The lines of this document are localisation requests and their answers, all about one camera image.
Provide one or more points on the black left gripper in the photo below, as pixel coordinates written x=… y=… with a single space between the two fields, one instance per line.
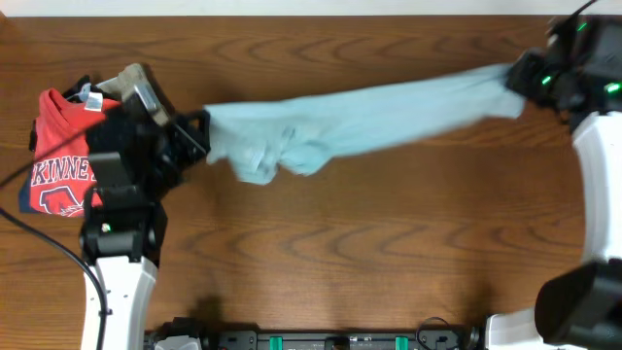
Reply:
x=180 y=141

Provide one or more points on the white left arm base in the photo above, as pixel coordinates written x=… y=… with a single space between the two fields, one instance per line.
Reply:
x=182 y=333

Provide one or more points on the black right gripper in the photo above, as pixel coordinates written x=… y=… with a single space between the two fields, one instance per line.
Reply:
x=527 y=76

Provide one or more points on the light blue t-shirt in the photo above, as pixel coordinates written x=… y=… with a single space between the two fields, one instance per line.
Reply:
x=303 y=134

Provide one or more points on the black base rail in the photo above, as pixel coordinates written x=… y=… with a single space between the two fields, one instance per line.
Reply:
x=425 y=339

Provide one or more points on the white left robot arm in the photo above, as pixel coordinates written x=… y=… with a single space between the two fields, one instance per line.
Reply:
x=121 y=240

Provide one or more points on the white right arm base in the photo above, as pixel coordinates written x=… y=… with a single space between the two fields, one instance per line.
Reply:
x=516 y=331

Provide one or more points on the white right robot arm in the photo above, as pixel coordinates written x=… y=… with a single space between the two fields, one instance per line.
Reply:
x=579 y=73

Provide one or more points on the navy folded garment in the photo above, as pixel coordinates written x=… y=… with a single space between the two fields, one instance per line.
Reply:
x=26 y=204

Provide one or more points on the red printed t-shirt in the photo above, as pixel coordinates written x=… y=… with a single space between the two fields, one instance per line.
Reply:
x=58 y=146

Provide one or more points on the khaki folded garment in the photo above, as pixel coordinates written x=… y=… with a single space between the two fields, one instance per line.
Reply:
x=137 y=78

